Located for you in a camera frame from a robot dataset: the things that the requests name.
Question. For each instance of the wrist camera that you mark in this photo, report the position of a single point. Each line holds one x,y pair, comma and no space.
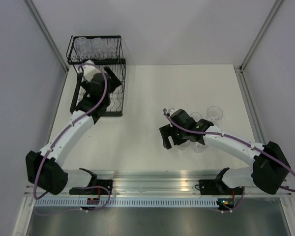
88,70
169,112

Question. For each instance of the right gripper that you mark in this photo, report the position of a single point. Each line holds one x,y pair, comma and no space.
167,131

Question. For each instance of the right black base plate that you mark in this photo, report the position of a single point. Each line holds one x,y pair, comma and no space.
209,187

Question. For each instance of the aluminium frame post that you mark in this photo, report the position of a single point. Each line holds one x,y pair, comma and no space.
261,33
40,23

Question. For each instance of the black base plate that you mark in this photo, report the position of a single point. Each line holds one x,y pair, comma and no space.
209,187
101,188

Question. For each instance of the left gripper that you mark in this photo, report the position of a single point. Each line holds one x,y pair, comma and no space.
114,82

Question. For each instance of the aluminium mounting rail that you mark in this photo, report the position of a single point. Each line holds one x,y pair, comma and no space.
153,184

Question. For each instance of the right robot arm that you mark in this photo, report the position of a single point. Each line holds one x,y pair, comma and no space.
266,164

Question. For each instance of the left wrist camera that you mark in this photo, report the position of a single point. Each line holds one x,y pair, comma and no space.
88,70

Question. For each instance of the white slotted cable duct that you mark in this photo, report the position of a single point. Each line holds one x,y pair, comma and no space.
126,202

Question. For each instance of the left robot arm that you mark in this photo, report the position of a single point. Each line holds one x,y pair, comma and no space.
44,167

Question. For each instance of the black wire dish rack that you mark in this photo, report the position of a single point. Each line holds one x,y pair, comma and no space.
85,89

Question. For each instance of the left aluminium frame post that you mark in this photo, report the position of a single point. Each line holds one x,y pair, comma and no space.
40,23

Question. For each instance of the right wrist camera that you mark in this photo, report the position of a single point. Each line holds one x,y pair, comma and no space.
169,112

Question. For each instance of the right aluminium frame post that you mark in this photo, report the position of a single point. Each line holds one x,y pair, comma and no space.
261,33

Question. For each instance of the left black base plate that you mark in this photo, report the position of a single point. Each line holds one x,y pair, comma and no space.
101,188

